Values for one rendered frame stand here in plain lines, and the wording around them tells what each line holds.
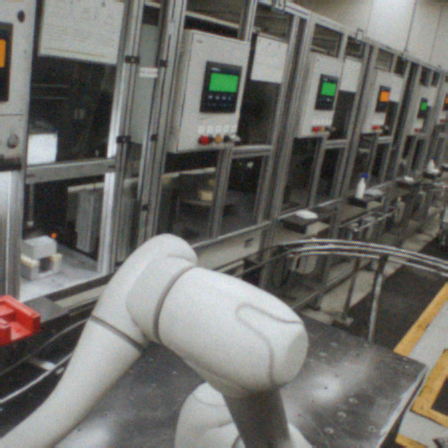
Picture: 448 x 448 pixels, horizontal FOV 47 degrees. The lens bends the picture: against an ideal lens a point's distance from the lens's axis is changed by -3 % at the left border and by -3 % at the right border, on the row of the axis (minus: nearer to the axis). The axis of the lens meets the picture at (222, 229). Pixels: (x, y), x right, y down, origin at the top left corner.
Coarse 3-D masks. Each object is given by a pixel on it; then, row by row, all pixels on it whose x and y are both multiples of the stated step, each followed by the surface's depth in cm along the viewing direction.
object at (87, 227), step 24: (168, 24) 180; (168, 48) 184; (168, 72) 188; (96, 192) 202; (96, 216) 203; (144, 216) 201; (72, 240) 208; (96, 240) 201; (144, 240) 206; (48, 336) 200; (72, 336) 211; (0, 360) 183
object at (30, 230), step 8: (32, 184) 177; (32, 192) 178; (32, 200) 179; (32, 208) 180; (32, 216) 181; (24, 224) 181; (32, 224) 182; (40, 224) 184; (24, 232) 178; (32, 232) 181; (40, 232) 184; (24, 240) 179
